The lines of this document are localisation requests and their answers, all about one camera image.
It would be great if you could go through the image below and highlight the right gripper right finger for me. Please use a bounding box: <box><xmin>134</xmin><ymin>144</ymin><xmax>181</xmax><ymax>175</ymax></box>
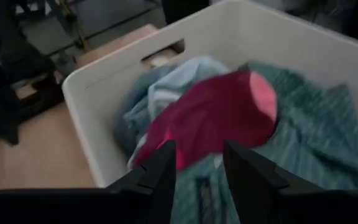
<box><xmin>223</xmin><ymin>139</ymin><xmax>358</xmax><ymax>224</ymax></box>

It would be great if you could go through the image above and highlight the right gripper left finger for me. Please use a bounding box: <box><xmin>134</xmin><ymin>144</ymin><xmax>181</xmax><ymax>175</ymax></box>
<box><xmin>0</xmin><ymin>139</ymin><xmax>178</xmax><ymax>224</ymax></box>

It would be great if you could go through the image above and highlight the dark teal garment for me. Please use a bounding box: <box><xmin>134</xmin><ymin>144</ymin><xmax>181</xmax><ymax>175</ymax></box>
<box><xmin>170</xmin><ymin>60</ymin><xmax>358</xmax><ymax>224</ymax></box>

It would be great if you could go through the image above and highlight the dark red cloth coral edge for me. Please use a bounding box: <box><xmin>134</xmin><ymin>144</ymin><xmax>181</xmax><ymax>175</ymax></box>
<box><xmin>131</xmin><ymin>70</ymin><xmax>280</xmax><ymax>172</ymax></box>

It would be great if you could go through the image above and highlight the blue geometric print shirt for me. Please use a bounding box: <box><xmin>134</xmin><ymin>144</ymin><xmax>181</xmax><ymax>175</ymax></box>
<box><xmin>112</xmin><ymin>63</ymin><xmax>180</xmax><ymax>158</ymax></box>

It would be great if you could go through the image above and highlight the light blue garment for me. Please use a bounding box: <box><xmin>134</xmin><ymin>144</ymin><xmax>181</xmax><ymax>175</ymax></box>
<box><xmin>147</xmin><ymin>55</ymin><xmax>230</xmax><ymax>123</ymax></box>

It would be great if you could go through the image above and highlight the white woven plastic basket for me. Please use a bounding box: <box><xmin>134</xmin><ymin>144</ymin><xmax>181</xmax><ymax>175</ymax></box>
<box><xmin>62</xmin><ymin>0</ymin><xmax>358</xmax><ymax>189</ymax></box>

